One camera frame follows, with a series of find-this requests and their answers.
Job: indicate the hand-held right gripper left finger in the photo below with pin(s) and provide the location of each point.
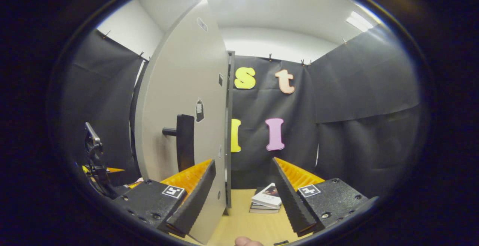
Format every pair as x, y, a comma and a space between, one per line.
194, 197

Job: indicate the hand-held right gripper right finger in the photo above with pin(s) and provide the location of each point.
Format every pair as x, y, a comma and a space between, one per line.
290, 197

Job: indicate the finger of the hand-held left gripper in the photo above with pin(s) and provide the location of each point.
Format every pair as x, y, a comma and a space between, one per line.
110, 170

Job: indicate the beige cabinet door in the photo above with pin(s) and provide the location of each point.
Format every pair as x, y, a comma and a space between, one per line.
176, 88

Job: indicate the white book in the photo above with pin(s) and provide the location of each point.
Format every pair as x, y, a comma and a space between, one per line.
267, 195

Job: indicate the grey book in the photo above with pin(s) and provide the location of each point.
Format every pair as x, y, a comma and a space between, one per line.
262, 208

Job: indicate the black backdrop cloth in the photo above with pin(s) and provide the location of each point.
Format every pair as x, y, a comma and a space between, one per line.
355, 126
101, 100

